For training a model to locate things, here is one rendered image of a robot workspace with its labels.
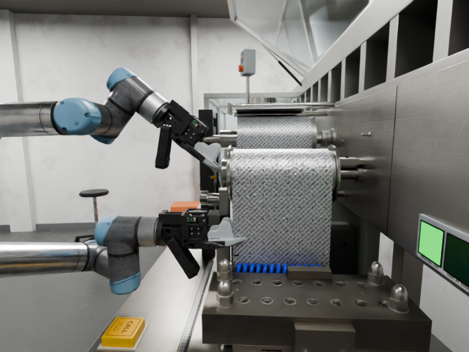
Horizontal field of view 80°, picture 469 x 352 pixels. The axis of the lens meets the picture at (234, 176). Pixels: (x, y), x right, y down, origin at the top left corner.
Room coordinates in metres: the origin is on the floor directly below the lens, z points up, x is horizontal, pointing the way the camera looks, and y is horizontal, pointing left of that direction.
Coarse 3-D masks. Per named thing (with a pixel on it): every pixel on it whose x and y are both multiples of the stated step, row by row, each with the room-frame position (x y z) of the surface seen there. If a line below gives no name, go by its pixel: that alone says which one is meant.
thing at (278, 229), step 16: (240, 208) 0.66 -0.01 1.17; (256, 208) 0.65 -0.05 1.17; (272, 208) 0.65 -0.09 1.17; (288, 208) 0.65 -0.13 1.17; (304, 208) 0.65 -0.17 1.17; (320, 208) 0.65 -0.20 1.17; (240, 224) 0.66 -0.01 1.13; (256, 224) 0.65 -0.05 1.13; (272, 224) 0.65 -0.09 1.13; (288, 224) 0.65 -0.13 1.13; (304, 224) 0.65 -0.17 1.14; (320, 224) 0.65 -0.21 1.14; (256, 240) 0.65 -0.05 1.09; (272, 240) 0.65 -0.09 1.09; (288, 240) 0.65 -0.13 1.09; (304, 240) 0.65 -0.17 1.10; (320, 240) 0.65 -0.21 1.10; (240, 256) 0.66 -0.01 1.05; (256, 256) 0.65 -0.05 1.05; (272, 256) 0.65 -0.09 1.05; (288, 256) 0.65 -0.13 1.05; (304, 256) 0.65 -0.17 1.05; (320, 256) 0.65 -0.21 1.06
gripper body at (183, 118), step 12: (168, 108) 0.73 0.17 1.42; (180, 108) 0.73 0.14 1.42; (156, 120) 0.72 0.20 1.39; (168, 120) 0.74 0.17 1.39; (180, 120) 0.73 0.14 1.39; (192, 120) 0.75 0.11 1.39; (180, 132) 0.71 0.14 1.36; (192, 132) 0.72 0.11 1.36; (204, 132) 0.76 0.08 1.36; (192, 144) 0.72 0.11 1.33
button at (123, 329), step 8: (120, 320) 0.60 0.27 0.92; (128, 320) 0.60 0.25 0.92; (136, 320) 0.60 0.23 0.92; (112, 328) 0.57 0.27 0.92; (120, 328) 0.57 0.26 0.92; (128, 328) 0.57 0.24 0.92; (136, 328) 0.57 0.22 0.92; (104, 336) 0.55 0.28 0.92; (112, 336) 0.54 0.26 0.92; (120, 336) 0.54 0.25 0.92; (128, 336) 0.54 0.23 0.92; (136, 336) 0.56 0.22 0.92; (104, 344) 0.54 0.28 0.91; (112, 344) 0.54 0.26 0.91; (120, 344) 0.54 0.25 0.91; (128, 344) 0.54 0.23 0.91
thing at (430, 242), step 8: (424, 224) 0.42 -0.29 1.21; (424, 232) 0.42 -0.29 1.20; (432, 232) 0.40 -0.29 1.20; (440, 232) 0.38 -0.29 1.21; (424, 240) 0.42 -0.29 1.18; (432, 240) 0.40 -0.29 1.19; (440, 240) 0.38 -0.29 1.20; (424, 248) 0.41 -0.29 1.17; (432, 248) 0.40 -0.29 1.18; (440, 248) 0.38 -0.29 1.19; (432, 256) 0.39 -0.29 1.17
